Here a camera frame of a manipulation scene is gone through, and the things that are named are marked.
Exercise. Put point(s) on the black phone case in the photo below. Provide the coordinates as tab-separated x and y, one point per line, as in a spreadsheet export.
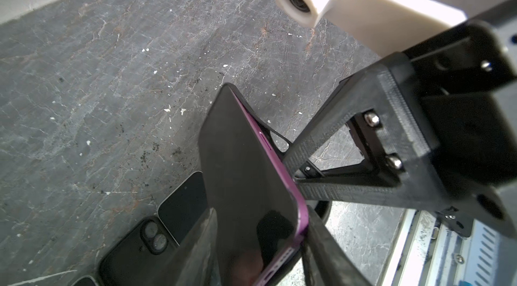
140	256
280	145

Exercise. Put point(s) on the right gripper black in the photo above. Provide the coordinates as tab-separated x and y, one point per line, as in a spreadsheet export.
467	79

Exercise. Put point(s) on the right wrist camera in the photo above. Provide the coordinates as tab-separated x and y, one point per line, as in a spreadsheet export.
384	26

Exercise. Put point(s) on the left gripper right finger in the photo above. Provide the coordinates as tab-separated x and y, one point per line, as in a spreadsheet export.
324	262

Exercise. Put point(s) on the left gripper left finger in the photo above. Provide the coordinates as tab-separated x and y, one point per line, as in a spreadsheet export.
195	261

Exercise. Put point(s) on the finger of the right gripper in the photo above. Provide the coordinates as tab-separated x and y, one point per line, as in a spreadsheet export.
379	185
373	88

